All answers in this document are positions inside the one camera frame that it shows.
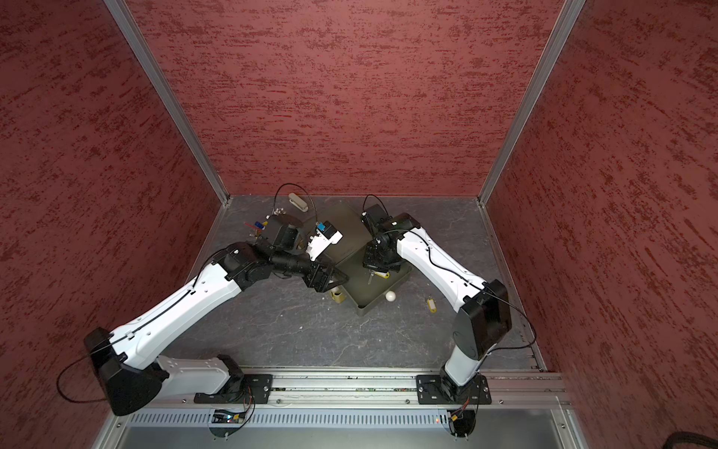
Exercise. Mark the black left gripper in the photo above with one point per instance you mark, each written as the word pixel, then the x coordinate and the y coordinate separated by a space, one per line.
pixel 321 284

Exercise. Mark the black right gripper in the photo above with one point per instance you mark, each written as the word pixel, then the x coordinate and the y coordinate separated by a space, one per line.
pixel 371 262

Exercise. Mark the olive top drawer white knob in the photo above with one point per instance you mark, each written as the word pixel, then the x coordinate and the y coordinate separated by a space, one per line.
pixel 364 289

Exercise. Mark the olive three-drawer desk organizer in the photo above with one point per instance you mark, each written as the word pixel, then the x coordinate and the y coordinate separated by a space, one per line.
pixel 355 236

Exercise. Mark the silver key yellow tag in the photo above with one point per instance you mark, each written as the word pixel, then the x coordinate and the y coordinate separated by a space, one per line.
pixel 432 306
pixel 378 274

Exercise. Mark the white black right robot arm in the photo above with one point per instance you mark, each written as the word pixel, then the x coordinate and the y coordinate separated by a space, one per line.
pixel 483 316

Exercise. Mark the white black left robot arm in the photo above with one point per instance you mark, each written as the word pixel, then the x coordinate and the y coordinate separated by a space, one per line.
pixel 129 362

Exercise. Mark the beige eraser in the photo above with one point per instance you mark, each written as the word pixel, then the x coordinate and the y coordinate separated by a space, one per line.
pixel 298 202

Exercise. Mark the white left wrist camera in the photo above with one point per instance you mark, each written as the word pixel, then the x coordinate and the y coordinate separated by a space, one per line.
pixel 325 235

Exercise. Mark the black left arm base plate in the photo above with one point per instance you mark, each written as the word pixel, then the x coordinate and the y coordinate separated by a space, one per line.
pixel 250 389

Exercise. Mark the aluminium front rail frame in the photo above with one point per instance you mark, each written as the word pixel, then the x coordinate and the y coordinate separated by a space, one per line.
pixel 370 408

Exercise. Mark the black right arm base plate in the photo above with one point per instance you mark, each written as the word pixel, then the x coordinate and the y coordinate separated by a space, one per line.
pixel 440 390

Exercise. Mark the right aluminium corner post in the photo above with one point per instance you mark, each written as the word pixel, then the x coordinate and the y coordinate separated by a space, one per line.
pixel 564 24

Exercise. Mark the aluminium corner post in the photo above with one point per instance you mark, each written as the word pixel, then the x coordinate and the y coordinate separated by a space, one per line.
pixel 564 24
pixel 125 21

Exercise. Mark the left aluminium corner post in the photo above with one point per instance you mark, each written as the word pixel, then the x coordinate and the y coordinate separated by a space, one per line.
pixel 125 21

